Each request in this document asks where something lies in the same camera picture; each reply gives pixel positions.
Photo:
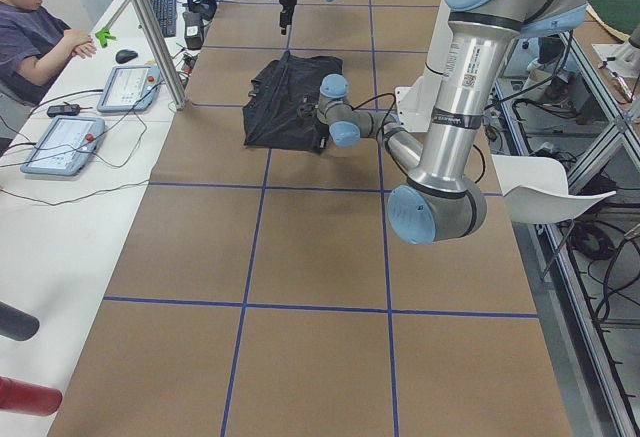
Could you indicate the black graphic t-shirt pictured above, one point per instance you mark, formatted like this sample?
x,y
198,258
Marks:
x,y
270,118

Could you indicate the far teach pendant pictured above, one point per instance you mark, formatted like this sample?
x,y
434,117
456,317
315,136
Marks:
x,y
129,88

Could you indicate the black computer mouse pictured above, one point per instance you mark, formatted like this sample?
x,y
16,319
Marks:
x,y
124,56

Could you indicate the black thermos bottle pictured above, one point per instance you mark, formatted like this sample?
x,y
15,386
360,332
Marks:
x,y
16,324

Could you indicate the red bottle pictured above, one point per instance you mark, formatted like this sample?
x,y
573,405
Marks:
x,y
27,398

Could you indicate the green plastic object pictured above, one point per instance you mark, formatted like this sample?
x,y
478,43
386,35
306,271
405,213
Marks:
x,y
104,36

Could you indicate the black keyboard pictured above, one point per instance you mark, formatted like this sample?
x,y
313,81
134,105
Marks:
x,y
165,12

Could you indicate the aluminium frame post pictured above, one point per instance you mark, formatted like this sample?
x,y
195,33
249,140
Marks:
x,y
156,42

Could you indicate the white curved shell panel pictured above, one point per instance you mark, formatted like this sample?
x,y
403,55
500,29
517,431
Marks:
x,y
535,190

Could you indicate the near teach pendant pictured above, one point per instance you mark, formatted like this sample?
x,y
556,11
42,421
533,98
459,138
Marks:
x,y
65,147

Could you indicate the teach pendant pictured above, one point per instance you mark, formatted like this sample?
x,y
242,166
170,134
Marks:
x,y
129,88
65,147

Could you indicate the seated person in grey shirt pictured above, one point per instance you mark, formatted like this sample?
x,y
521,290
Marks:
x,y
36,47

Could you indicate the black power adapter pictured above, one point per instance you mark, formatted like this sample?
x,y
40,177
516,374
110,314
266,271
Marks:
x,y
63,110

